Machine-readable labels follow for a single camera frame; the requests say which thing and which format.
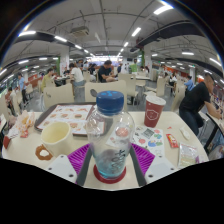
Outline group of beige chairs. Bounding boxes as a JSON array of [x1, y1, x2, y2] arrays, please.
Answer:
[[0, 69, 188, 114]]

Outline red paper cup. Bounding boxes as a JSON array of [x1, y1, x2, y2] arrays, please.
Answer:
[[143, 95, 167, 129]]

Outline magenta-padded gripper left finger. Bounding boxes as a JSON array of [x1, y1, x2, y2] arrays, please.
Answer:
[[45, 143, 94, 187]]

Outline beige dining table black legs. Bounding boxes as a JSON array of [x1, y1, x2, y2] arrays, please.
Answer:
[[203, 113, 224, 156]]

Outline cream mug with brown handle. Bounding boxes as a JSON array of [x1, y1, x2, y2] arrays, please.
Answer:
[[34, 120, 74, 162]]

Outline small white sachet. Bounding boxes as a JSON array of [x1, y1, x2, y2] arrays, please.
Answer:
[[179, 126, 192, 140]]

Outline group of ceiling lights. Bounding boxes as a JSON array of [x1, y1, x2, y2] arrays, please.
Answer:
[[0, 3, 224, 84]]

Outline printed paper tray liner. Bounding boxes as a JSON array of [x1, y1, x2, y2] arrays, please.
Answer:
[[37, 104, 96, 135]]

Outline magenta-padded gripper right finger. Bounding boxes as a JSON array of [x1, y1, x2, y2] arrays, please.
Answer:
[[129, 143, 178, 187]]

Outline ceiling air conditioner unit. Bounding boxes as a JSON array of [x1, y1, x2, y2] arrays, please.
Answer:
[[69, 25, 90, 38]]

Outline person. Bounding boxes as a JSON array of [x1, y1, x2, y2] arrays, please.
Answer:
[[178, 73, 224, 138], [68, 62, 86, 88], [40, 67, 56, 93], [183, 74, 196, 92], [4, 87, 18, 116], [17, 72, 29, 104], [97, 59, 118, 84]]

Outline colourful sticker sheet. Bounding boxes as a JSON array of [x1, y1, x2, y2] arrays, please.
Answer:
[[131, 124, 165, 157]]

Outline clear water bottle blue cap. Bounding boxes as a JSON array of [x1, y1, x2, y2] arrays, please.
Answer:
[[84, 90, 136, 180]]

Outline red sauce packet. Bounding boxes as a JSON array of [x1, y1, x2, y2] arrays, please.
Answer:
[[165, 133, 180, 149], [19, 129, 30, 139]]

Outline clear plastic wrapped packet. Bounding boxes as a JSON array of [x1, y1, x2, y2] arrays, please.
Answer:
[[177, 142, 200, 169]]

